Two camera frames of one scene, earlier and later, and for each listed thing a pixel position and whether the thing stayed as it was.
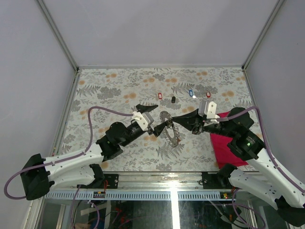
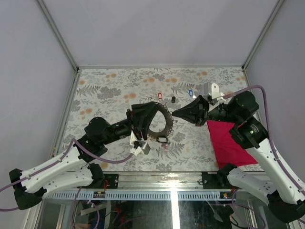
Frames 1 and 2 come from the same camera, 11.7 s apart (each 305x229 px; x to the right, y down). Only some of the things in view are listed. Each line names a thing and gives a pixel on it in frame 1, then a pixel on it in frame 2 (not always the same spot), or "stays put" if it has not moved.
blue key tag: x=191 y=93 stays put
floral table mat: x=174 y=90 stays put
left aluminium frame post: x=57 y=33 stays put
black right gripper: x=191 y=121 → x=196 y=111
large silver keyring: x=168 y=116 → x=169 y=121
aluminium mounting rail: x=155 y=182 stays put
